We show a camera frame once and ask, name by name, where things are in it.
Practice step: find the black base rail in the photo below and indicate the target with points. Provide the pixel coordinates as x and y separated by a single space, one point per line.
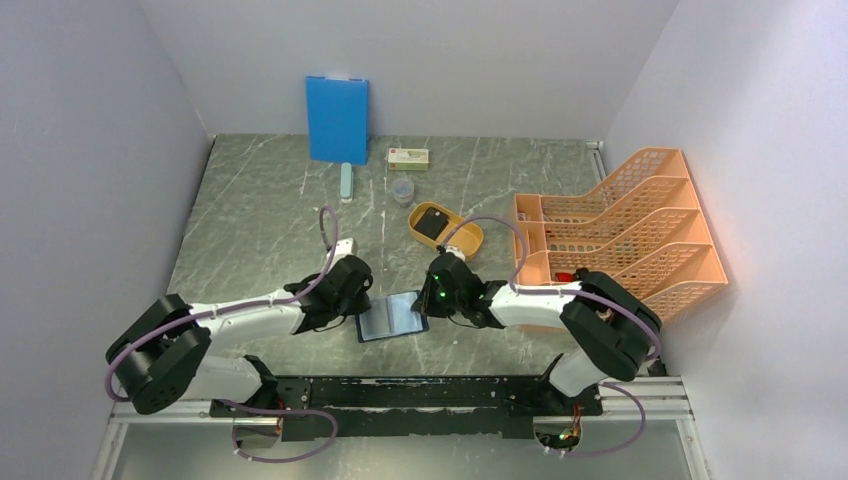
352 406

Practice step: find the red black object in rack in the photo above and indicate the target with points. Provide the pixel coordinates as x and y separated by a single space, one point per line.
567 276

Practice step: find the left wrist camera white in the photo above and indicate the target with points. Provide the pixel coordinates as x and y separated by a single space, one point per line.
342 248

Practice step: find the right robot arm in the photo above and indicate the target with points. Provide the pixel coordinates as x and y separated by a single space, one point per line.
615 331

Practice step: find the orange file organizer rack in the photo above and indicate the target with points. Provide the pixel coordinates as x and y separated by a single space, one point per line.
643 225

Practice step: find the small red white box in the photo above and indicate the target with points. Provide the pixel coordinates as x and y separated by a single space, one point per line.
407 159

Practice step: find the small clear plastic cup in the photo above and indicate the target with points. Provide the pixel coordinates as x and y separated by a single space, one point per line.
402 190

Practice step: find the dark blue card holder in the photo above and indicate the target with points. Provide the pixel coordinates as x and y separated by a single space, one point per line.
389 317

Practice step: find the yellow oval tray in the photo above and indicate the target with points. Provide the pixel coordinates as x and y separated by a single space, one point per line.
469 237

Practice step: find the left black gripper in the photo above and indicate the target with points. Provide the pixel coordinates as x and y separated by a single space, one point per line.
361 303

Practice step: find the black card in tray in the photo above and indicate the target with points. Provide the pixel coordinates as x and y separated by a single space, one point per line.
432 223

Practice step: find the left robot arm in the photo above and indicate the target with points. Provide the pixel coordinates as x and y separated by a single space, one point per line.
174 350

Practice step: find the blue board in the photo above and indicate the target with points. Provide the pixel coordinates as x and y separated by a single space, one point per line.
337 117

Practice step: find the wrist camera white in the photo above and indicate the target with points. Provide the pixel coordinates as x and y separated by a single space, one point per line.
453 250
342 248

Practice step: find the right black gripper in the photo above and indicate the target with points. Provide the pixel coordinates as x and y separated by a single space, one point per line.
425 302

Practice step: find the light blue eraser stick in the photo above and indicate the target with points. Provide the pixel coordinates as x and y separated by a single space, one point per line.
346 183

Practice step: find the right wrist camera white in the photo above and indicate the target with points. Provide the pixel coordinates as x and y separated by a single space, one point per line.
453 250

